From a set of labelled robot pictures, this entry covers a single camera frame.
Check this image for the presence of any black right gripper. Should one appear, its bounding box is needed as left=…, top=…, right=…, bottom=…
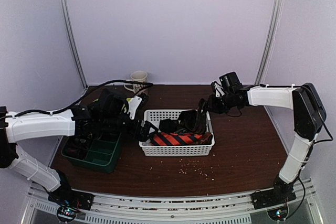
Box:
left=204, top=92, right=235, bottom=114

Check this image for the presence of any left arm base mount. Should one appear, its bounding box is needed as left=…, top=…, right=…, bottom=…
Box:
left=47, top=191, right=94, bottom=223

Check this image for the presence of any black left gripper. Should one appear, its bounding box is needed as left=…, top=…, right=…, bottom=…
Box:
left=101, top=113, right=159, bottom=142

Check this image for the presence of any right aluminium frame post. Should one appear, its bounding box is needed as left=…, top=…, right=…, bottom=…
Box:
left=254, top=0, right=283, bottom=84

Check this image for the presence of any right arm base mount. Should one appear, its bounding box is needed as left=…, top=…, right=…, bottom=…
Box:
left=251, top=189, right=296, bottom=222

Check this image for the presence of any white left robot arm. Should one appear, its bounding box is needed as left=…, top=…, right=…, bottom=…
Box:
left=1, top=89, right=157, bottom=205

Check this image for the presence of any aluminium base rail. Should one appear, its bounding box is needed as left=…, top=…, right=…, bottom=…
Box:
left=20, top=178, right=323, bottom=224

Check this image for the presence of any aluminium frame post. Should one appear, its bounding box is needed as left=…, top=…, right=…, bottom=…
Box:
left=254, top=0, right=283, bottom=84
left=60, top=0, right=88, bottom=89

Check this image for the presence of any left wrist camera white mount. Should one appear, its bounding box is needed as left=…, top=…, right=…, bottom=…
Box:
left=127, top=96, right=142, bottom=120

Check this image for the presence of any cream patterned mug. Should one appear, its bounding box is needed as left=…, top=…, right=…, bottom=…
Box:
left=124, top=70, right=148, bottom=95

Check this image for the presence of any orange navy striped tie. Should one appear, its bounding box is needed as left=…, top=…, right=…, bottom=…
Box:
left=150, top=132, right=204, bottom=146

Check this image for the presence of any left aluminium frame post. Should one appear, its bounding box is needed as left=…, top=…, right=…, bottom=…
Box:
left=60, top=0, right=88, bottom=89

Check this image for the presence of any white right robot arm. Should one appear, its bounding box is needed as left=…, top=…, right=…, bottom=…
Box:
left=198, top=82, right=327, bottom=204

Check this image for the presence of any white perforated plastic basket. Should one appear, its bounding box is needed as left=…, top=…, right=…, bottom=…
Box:
left=139, top=109, right=215, bottom=157

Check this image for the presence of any green compartment tray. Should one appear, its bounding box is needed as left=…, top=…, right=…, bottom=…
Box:
left=61, top=133, right=123, bottom=174

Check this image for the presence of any dark red patterned tie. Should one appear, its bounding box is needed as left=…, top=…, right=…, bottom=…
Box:
left=184, top=107, right=213, bottom=145

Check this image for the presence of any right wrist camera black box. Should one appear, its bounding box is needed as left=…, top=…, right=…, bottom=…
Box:
left=219, top=72, right=243, bottom=93

